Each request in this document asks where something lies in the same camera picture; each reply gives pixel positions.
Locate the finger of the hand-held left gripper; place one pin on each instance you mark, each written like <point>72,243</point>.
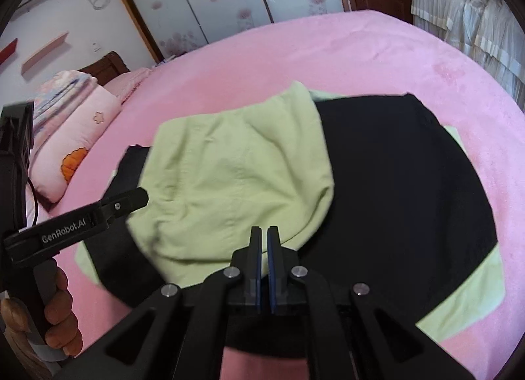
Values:
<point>127,203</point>

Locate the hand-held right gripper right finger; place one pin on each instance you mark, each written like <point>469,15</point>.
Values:
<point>274,277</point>

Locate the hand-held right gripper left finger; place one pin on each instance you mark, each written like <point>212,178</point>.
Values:
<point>256,277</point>

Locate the green and black hooded garment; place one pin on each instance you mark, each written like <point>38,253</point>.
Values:
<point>246,167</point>

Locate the person's left hand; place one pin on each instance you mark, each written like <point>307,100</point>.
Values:
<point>63,322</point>

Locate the pink pillow with flower print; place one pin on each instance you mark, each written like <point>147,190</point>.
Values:
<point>78,134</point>

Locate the pink ruffled pillow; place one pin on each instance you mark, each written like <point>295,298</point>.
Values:
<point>131,83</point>

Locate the folded pink striped blanket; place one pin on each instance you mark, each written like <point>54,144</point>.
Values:
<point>61,93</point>

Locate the dark wooden headboard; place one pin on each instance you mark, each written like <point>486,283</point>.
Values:
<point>104,66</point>

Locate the pink fleece blanket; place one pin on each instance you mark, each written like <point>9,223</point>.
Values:
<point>369,56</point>

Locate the white ruffled bed cover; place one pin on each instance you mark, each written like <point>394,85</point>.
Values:
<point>480,27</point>

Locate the white wall socket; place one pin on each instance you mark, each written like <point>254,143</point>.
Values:
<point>96,47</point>

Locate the pale wooden wall shelf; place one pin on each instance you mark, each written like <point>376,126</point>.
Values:
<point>45,52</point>

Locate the red wall shelf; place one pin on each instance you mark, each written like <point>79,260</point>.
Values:
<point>8,51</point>

